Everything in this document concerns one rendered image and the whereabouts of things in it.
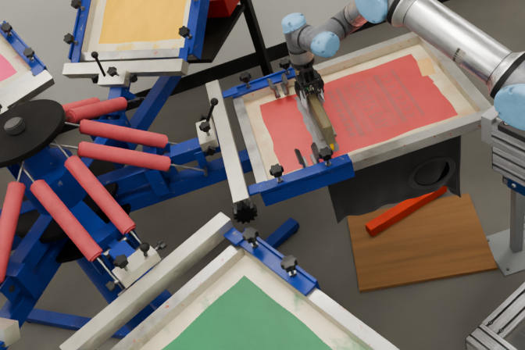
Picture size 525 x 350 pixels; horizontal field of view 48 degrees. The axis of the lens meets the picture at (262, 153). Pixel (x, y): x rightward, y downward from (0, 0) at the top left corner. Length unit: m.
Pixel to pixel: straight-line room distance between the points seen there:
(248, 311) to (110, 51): 1.34
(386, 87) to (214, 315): 1.04
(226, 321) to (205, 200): 1.80
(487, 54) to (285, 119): 0.99
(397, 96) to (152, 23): 1.05
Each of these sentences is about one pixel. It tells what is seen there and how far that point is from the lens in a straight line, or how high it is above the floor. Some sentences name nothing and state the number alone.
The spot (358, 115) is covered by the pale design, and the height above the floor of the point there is 0.96.
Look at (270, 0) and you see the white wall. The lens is 4.07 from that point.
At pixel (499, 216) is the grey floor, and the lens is 2.98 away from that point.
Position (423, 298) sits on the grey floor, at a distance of 2.72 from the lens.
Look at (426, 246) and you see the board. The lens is 2.85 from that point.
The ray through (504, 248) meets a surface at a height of 0.01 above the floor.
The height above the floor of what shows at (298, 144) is 0.96.
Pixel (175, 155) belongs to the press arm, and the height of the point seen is 1.04.
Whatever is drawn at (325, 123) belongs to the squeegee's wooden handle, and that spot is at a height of 1.09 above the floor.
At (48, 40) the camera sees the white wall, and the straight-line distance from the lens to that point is 4.12.
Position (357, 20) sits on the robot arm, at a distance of 1.78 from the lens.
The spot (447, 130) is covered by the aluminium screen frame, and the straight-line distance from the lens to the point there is 1.93.
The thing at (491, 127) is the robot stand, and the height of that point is 1.19.
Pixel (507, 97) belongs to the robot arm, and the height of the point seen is 1.45.
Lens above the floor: 2.28
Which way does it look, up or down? 40 degrees down
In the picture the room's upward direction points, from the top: 20 degrees counter-clockwise
